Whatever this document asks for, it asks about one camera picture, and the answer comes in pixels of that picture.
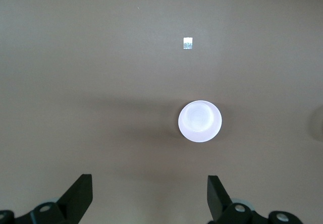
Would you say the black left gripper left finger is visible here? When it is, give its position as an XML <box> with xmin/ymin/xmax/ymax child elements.
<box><xmin>0</xmin><ymin>174</ymin><xmax>94</xmax><ymax>224</ymax></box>

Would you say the white round cup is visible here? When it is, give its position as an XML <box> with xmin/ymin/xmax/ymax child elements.
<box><xmin>178</xmin><ymin>100</ymin><xmax>223</xmax><ymax>143</ymax></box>

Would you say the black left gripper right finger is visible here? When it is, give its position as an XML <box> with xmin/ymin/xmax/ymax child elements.
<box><xmin>206</xmin><ymin>175</ymin><xmax>305</xmax><ymax>224</ymax></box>

